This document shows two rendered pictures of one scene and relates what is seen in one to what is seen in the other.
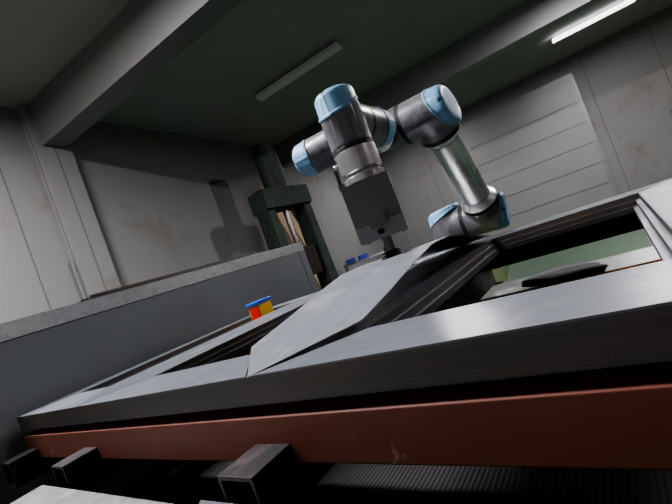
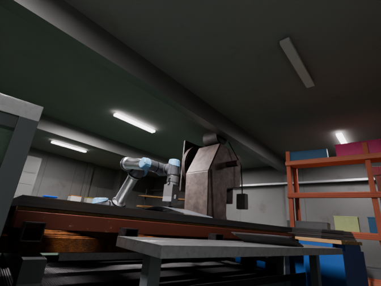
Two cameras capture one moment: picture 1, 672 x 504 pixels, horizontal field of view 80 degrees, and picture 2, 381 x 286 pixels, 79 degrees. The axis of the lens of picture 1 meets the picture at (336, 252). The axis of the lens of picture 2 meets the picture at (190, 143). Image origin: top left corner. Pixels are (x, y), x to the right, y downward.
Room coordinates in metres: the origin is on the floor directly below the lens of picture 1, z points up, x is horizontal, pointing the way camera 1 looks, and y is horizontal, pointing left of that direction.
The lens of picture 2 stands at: (0.22, 1.30, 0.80)
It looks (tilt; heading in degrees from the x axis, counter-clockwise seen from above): 20 degrees up; 285
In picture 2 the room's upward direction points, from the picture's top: 5 degrees clockwise
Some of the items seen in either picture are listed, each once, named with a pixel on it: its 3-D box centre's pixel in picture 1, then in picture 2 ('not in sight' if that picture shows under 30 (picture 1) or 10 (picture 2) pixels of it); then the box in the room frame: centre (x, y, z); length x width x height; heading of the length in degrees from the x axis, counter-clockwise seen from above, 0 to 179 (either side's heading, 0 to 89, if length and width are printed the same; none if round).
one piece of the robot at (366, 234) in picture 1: (372, 206); (172, 192); (0.68, -0.09, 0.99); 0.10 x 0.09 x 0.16; 167
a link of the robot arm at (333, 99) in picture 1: (343, 122); (173, 168); (0.70, -0.09, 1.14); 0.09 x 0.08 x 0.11; 146
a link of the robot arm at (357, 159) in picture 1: (357, 164); (172, 180); (0.69, -0.09, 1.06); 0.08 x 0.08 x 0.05
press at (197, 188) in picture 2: not in sight; (216, 196); (0.98, -4.18, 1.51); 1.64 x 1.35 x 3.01; 66
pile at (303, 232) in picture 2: not in sight; (292, 231); (-0.10, -0.77, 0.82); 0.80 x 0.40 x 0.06; 144
